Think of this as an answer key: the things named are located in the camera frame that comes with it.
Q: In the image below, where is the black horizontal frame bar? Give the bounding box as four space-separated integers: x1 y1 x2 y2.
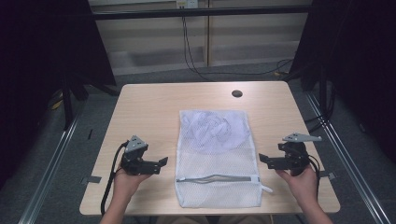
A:
92 5 313 21

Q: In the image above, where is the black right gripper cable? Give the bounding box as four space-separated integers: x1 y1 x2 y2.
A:
307 153 322 201

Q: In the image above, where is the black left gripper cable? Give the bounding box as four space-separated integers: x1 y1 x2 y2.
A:
100 141 130 217

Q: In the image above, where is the grey tape strip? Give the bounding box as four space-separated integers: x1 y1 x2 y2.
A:
318 170 337 181
80 175 103 185

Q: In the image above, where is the white garment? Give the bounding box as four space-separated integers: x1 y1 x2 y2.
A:
186 110 250 154

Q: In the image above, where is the aluminium floor rail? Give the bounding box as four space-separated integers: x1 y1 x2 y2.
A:
304 91 392 224
18 109 82 224

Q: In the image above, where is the white mesh laundry bag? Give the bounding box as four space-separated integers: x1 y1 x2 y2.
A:
174 108 274 209

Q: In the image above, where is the black floor cable bundle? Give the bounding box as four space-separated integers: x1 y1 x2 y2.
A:
304 83 337 133

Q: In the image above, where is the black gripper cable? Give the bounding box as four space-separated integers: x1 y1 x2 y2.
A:
100 141 130 217
307 153 322 201

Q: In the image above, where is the black metal stand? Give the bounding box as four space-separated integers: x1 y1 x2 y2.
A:
61 73 75 131

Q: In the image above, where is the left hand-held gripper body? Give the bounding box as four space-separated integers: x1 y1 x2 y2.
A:
120 134 162 176

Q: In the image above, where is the black curtain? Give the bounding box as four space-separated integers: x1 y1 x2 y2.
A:
0 0 118 189
290 0 396 164

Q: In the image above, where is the person's right hand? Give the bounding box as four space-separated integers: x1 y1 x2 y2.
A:
275 163 319 209

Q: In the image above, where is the white wall outlet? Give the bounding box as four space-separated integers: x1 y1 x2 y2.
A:
175 0 199 9

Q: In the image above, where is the person's left hand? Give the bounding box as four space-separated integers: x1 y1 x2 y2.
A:
112 169 152 203

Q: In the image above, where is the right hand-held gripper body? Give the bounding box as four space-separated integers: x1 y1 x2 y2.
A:
269 133 323 177

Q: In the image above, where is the black power cable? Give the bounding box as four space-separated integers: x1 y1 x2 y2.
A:
181 16 294 82

